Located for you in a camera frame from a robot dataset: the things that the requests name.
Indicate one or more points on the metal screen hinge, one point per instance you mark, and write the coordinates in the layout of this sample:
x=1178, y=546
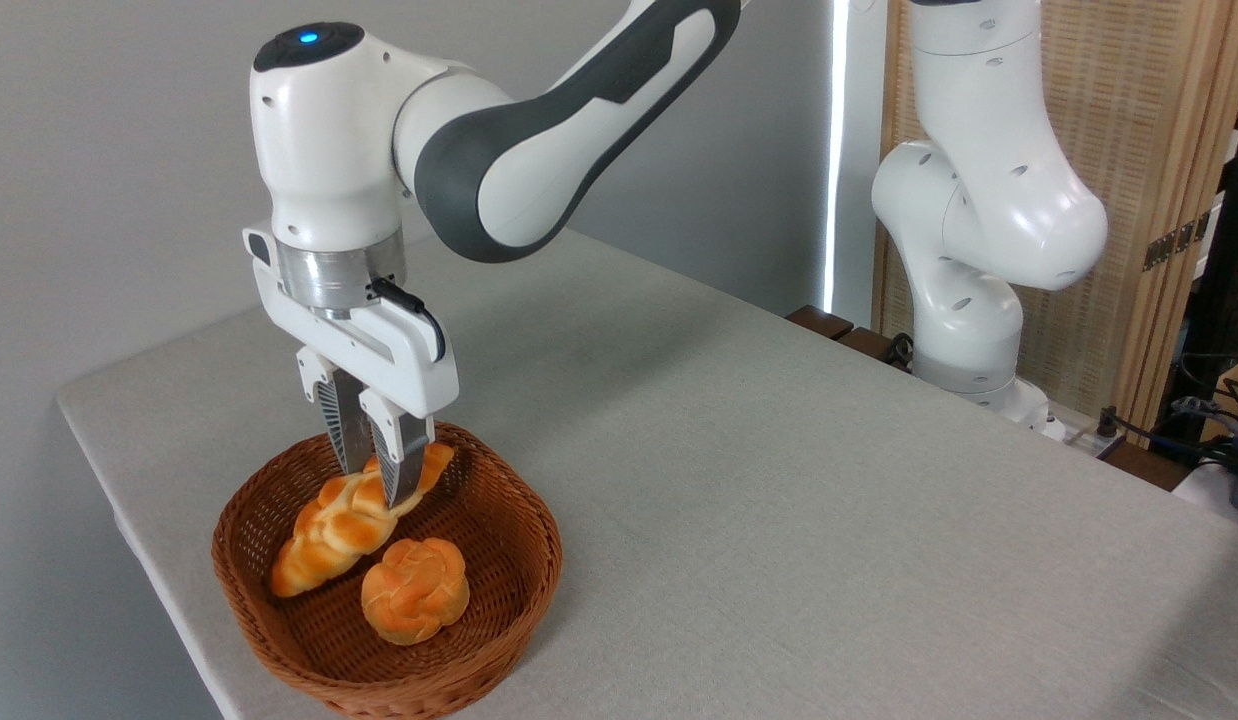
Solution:
x=1174, y=243

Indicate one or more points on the grey tablecloth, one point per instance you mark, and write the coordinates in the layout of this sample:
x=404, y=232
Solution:
x=779, y=500

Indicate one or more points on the dark brown wooden block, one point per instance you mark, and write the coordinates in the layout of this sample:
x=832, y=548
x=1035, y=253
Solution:
x=819, y=321
x=867, y=345

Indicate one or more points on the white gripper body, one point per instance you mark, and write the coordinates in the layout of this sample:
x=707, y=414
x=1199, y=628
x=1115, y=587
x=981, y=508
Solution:
x=379, y=360

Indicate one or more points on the bamboo folding screen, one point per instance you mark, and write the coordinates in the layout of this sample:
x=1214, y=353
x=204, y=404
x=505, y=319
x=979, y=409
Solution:
x=1139, y=120

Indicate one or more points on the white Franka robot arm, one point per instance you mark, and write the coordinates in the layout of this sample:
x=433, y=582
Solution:
x=329, y=130

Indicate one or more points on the long braided bread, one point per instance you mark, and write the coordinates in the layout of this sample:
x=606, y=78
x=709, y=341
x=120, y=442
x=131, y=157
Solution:
x=324, y=545

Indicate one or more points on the round knotted bread roll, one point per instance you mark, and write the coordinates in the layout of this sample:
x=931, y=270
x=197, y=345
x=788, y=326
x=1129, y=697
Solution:
x=414, y=592

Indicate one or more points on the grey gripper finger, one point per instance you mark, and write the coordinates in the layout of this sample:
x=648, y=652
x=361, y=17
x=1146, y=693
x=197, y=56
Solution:
x=404, y=460
x=344, y=425

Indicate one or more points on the brown wicker basket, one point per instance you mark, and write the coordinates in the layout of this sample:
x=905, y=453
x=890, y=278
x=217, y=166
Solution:
x=504, y=520

